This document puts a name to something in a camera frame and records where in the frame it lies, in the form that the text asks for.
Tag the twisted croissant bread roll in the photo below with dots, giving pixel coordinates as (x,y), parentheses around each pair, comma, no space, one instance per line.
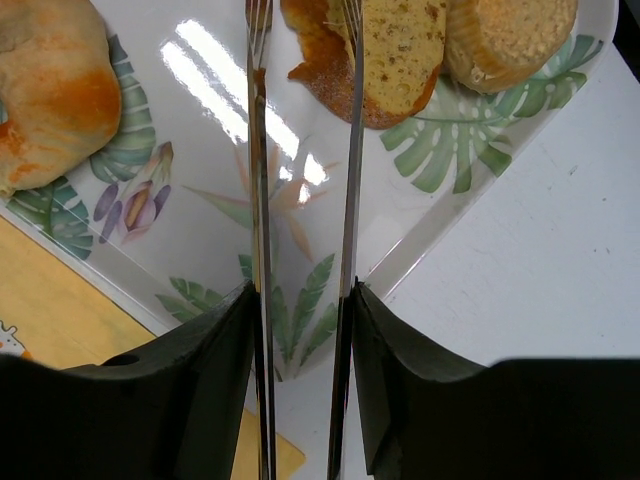
(58,87)

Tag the small round bread bun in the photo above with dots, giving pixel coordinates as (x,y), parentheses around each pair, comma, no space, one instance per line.
(493,45)

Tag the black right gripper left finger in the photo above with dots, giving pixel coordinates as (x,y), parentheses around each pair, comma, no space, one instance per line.
(169,409)

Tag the yellow vehicle print placemat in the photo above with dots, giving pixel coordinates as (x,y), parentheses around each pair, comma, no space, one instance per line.
(52,315)

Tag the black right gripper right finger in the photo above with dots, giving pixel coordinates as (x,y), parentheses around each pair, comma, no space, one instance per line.
(428,413)

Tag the garlic toast bread slice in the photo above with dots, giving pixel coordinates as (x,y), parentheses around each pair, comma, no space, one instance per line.
(403,54)

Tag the silver metal tongs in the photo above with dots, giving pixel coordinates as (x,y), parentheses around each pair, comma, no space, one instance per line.
(258,16)

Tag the leaf pattern serving tray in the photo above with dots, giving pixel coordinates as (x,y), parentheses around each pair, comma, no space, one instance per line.
(160,218)

